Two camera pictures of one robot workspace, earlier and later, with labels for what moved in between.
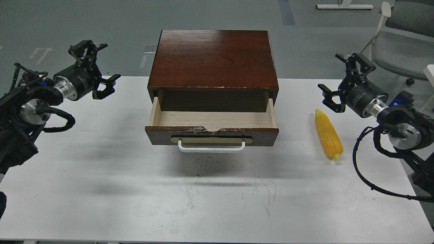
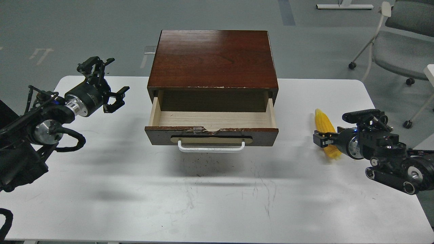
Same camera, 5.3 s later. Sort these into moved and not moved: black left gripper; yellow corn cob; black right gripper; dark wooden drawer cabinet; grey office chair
Moved: black right gripper; black left gripper
Not moved: yellow corn cob; dark wooden drawer cabinet; grey office chair
